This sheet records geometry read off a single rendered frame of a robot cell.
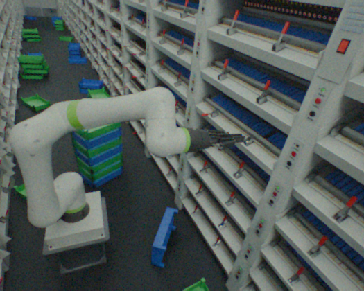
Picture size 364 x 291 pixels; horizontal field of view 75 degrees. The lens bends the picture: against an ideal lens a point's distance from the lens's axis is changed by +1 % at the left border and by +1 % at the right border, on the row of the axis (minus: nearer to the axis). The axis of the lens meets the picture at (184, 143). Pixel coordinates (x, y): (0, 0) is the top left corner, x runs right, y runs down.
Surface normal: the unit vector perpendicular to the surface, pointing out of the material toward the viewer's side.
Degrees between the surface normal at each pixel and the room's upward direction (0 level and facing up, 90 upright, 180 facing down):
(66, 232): 1
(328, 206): 20
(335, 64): 90
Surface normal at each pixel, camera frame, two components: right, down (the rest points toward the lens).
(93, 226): 0.10, -0.83
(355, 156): -0.20, -0.71
